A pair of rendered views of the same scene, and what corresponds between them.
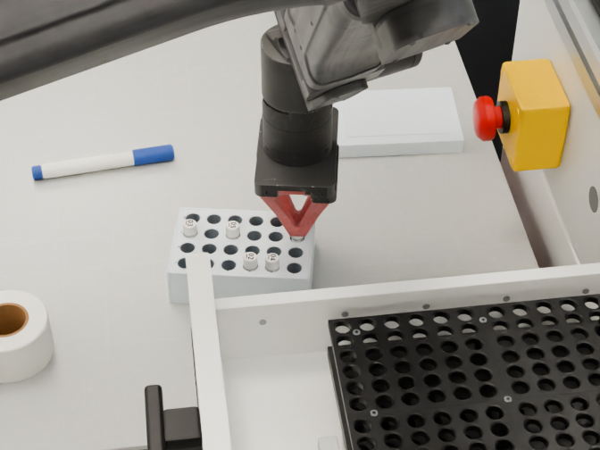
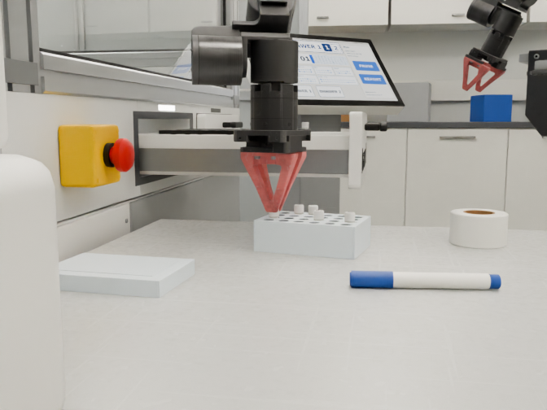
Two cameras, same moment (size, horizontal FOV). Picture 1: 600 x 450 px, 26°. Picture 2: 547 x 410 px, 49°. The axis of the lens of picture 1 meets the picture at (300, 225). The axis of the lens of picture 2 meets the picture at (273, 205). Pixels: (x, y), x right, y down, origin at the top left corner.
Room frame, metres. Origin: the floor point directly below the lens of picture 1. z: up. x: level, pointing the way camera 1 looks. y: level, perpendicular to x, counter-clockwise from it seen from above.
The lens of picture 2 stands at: (1.53, 0.22, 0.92)
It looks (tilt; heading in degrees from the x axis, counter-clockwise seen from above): 8 degrees down; 197
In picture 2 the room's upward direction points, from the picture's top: straight up
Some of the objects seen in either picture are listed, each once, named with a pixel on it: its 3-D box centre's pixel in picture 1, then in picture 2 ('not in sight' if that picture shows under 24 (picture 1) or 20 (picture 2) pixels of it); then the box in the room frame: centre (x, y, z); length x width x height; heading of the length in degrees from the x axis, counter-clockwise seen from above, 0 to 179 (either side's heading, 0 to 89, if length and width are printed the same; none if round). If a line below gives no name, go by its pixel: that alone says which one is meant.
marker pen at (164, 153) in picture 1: (103, 162); (423, 280); (0.96, 0.19, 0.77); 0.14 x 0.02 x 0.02; 103
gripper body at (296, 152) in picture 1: (297, 127); (273, 115); (0.83, 0.00, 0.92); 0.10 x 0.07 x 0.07; 177
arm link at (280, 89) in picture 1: (304, 65); (269, 63); (0.83, 0.00, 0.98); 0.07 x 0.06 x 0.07; 117
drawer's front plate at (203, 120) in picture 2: not in sight; (220, 139); (0.26, -0.30, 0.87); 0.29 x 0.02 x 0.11; 7
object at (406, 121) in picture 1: (395, 121); (117, 272); (1.03, -0.10, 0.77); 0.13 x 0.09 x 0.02; 94
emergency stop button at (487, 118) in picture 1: (491, 118); (119, 154); (0.90, -0.17, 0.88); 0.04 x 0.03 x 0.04; 7
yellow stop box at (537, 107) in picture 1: (528, 114); (93, 154); (0.90, -0.20, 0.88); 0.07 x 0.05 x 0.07; 7
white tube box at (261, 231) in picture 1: (243, 257); (313, 233); (0.82, 0.05, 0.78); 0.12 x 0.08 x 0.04; 86
